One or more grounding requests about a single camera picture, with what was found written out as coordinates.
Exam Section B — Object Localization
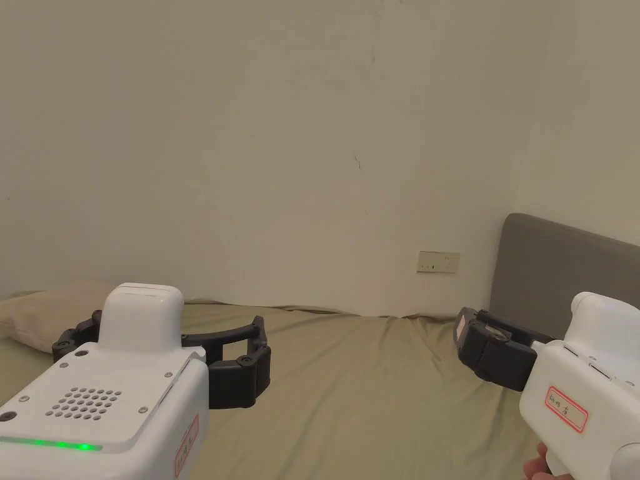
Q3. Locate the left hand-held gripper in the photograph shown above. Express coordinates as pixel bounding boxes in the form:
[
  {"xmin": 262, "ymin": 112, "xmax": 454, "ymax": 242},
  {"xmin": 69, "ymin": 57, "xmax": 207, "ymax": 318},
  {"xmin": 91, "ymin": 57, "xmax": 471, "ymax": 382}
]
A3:
[{"xmin": 0, "ymin": 283, "xmax": 273, "ymax": 480}]

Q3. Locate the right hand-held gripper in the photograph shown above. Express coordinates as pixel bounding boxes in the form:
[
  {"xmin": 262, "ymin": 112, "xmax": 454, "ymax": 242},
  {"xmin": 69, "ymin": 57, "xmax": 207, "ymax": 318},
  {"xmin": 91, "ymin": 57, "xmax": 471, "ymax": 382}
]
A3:
[{"xmin": 455, "ymin": 292, "xmax": 640, "ymax": 480}]

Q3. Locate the person's right hand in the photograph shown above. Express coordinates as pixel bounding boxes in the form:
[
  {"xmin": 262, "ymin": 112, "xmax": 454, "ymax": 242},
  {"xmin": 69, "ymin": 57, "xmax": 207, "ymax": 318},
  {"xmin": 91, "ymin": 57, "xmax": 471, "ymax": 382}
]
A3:
[{"xmin": 522, "ymin": 442, "xmax": 551, "ymax": 480}]

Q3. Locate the grey padded headboard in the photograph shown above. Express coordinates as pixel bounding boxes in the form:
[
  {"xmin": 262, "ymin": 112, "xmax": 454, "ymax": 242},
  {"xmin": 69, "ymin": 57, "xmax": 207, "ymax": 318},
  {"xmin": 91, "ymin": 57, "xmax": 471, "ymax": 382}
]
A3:
[{"xmin": 488, "ymin": 212, "xmax": 640, "ymax": 342}]

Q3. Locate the beige pillow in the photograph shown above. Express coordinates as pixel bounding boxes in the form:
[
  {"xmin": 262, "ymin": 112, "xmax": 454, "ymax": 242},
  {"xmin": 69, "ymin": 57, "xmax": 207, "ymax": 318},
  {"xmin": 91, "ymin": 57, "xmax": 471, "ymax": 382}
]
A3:
[{"xmin": 0, "ymin": 281, "xmax": 120, "ymax": 355}]

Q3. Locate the bed with pale green sheet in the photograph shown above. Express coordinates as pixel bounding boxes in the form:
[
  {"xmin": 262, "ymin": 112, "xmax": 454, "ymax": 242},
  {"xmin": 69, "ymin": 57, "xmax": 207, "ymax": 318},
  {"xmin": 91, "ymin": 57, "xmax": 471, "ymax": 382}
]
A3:
[{"xmin": 0, "ymin": 296, "xmax": 551, "ymax": 480}]

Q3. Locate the white wall socket plate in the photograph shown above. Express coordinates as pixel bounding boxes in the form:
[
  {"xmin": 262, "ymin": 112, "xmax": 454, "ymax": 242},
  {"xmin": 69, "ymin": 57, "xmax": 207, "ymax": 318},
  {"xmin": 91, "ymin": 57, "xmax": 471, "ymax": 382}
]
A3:
[{"xmin": 417, "ymin": 251, "xmax": 461, "ymax": 275}]

